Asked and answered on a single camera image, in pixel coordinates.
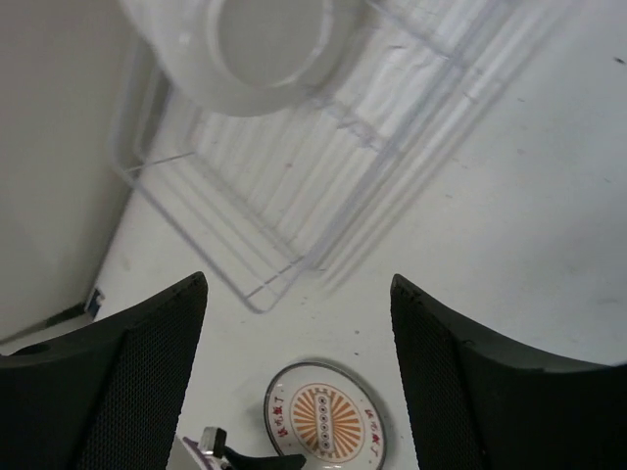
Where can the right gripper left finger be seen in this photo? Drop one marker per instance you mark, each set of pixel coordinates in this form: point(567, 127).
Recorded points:
point(108, 395)

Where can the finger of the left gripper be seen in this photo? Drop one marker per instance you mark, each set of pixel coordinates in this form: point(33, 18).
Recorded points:
point(239, 461)

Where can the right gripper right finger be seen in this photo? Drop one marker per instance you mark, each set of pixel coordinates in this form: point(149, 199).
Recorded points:
point(478, 399)

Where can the orange patterned glass plate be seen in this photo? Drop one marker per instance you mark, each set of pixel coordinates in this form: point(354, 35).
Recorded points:
point(318, 410)

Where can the white wire dish rack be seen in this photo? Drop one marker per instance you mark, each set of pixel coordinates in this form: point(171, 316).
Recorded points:
point(262, 200)

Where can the front white plate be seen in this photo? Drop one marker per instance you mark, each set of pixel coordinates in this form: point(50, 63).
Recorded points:
point(246, 58)

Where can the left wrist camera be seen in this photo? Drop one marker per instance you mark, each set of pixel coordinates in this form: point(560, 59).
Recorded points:
point(212, 442)

